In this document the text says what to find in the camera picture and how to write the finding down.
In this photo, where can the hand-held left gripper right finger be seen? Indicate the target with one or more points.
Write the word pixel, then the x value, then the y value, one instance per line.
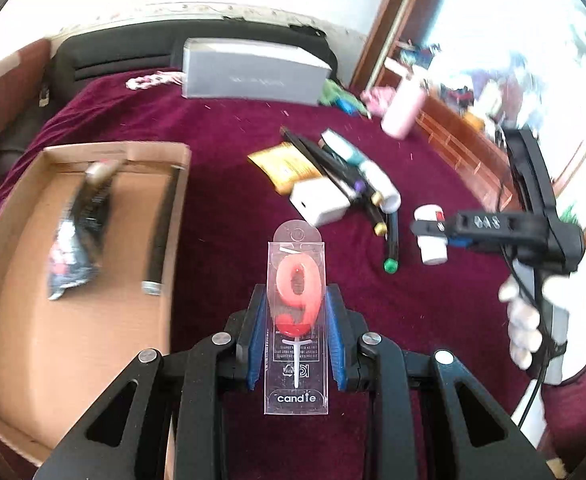
pixel 335 340

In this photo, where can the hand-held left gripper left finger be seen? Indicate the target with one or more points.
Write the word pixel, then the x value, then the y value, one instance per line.
pixel 258 340

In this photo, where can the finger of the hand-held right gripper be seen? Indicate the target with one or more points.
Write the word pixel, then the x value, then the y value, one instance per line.
pixel 498 225
pixel 473 246

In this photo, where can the white bottle red label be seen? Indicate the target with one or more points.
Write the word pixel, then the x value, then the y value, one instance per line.
pixel 433 252

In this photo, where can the red number candle clear pack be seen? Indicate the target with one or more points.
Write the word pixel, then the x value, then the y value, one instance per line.
pixel 298 300

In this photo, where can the black marker green cap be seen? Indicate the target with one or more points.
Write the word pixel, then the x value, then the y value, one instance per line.
pixel 392 245

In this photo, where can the black marker yellow caps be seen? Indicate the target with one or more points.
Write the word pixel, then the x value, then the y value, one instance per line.
pixel 375 217

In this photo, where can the yellow snack packet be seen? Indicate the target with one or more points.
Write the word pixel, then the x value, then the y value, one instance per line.
pixel 285 165

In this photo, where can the brown cardboard box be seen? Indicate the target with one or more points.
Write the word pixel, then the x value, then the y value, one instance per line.
pixel 73 340

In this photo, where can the person's right hand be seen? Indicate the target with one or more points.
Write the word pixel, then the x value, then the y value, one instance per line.
pixel 523 330

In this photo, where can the pile of colourful small items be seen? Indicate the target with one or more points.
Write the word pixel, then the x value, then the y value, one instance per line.
pixel 453 95

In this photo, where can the black marker purple cap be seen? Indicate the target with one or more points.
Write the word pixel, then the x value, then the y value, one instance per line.
pixel 355 187

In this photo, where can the white charger block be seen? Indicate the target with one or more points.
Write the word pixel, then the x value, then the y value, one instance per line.
pixel 320 202

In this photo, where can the black tube silver cap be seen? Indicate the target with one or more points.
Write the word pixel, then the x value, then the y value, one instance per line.
pixel 162 240

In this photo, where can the pink bottle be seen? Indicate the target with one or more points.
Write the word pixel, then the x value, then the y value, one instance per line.
pixel 403 107

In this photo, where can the pink cloth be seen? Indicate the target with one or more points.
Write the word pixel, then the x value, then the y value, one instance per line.
pixel 379 97

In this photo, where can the blue plastic item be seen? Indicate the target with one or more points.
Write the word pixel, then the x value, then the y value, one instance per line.
pixel 350 106

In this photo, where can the yellow capped black marker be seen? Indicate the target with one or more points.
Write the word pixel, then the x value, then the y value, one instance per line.
pixel 305 150

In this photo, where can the burgundy blanket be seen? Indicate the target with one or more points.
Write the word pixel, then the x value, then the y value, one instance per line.
pixel 223 150

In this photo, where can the green cloth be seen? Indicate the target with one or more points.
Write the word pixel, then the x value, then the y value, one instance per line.
pixel 333 92

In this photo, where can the black snack packet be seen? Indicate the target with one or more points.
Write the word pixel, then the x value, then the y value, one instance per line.
pixel 80 230

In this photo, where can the grey shoe box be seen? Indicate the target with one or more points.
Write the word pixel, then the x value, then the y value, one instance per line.
pixel 253 77

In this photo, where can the black bag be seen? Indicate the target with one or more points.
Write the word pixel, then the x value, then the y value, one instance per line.
pixel 123 47

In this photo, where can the brown side panel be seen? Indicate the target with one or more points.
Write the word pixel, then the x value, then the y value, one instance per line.
pixel 8 85

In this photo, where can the wooden window frame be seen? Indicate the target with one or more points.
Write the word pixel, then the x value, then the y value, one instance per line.
pixel 453 135

